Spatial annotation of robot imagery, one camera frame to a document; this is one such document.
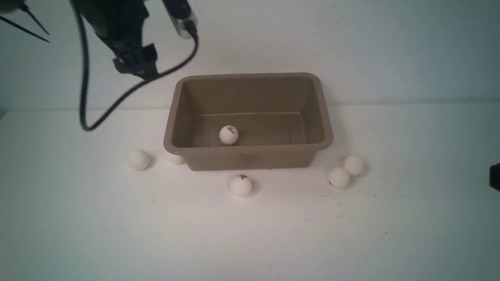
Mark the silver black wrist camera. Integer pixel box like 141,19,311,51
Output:
162,0,198,39

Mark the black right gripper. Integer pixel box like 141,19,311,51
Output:
489,163,500,192

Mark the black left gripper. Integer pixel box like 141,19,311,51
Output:
74,0,158,80

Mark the white table-tennis ball with logo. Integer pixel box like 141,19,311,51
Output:
230,174,252,196

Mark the black cable tie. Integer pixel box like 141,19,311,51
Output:
1,0,51,43

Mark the black camera cable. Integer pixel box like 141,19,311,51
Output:
70,0,200,132

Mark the brown plastic bin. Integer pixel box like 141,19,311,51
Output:
163,72,334,171

